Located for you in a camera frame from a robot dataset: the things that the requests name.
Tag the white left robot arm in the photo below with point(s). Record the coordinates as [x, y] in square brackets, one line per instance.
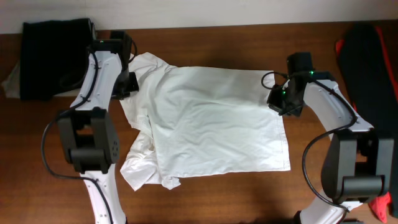
[89, 138]

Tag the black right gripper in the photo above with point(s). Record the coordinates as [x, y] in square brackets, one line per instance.
[273, 102]

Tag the folded beige garment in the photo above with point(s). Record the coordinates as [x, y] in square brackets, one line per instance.
[11, 84]

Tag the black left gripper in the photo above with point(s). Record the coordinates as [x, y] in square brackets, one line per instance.
[132, 83]

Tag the folded black garment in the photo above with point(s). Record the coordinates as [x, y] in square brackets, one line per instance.
[53, 59]

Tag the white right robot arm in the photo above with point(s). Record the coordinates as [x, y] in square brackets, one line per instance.
[358, 164]

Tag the white t-shirt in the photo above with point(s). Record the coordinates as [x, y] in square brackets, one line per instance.
[200, 121]

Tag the black garment at right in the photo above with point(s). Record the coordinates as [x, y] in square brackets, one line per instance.
[365, 67]

